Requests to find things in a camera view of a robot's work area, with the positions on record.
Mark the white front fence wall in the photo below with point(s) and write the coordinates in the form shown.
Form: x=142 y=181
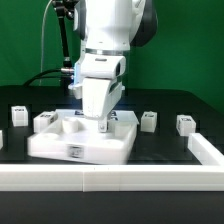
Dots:
x=86 y=178

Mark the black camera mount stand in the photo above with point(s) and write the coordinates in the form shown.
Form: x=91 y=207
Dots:
x=64 y=10

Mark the white square tabletop part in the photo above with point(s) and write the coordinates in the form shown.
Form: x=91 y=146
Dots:
x=77 y=139

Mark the white block left edge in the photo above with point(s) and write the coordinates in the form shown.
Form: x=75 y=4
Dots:
x=1 y=139

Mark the white sheet with tags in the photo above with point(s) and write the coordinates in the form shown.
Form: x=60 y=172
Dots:
x=116 y=115

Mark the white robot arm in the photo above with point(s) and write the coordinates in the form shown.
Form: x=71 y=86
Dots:
x=108 y=29

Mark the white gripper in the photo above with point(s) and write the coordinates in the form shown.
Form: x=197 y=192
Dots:
x=99 y=97

